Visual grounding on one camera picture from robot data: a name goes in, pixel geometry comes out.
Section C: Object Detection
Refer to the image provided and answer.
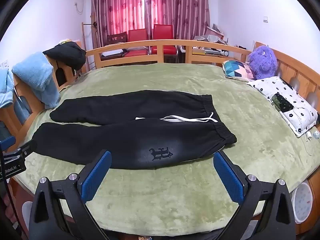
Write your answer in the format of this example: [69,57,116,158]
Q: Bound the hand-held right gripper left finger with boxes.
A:
[28,150,112,240]

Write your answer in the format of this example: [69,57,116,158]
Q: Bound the light blue fleece towel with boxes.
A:
[12,52,60,110]

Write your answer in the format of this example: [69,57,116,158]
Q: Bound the purple plush toy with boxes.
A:
[248,45,278,80]

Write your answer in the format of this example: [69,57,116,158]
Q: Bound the wooden coat rack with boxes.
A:
[81,21,98,71]

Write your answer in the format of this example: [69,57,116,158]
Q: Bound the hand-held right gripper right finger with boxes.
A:
[213,151,297,240]

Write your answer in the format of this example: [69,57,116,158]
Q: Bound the cluttered desk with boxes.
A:
[192,24,250,58]

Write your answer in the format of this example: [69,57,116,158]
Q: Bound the white charger cable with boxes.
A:
[304,129,314,157]

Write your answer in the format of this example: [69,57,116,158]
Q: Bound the wooden bed frame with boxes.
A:
[0,39,320,235]

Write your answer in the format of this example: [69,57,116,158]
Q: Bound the black pants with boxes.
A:
[32,90,237,170]

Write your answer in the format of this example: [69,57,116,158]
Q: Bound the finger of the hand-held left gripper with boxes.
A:
[0,135,16,151]
[15,139,38,159]

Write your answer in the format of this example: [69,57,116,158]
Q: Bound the geometric patterned cushion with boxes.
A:
[222,60,256,82]

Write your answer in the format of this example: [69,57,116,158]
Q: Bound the light blue cloth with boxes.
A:
[0,69,15,109]

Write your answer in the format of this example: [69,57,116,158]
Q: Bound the green fleece blanket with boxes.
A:
[12,64,320,238]

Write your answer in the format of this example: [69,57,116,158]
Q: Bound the red patterned curtain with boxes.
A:
[90,0,210,48]

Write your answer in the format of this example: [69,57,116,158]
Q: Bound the black jacket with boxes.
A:
[42,41,87,71]

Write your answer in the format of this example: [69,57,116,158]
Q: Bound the white floral pillow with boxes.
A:
[251,76,319,138]

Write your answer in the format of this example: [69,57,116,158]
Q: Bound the dark wooden chair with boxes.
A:
[106,32,128,48]

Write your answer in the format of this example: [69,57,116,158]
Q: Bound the red chair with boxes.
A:
[151,24,178,55]
[124,29,150,58]

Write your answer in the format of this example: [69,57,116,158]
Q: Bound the white round basin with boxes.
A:
[292,181,314,224]

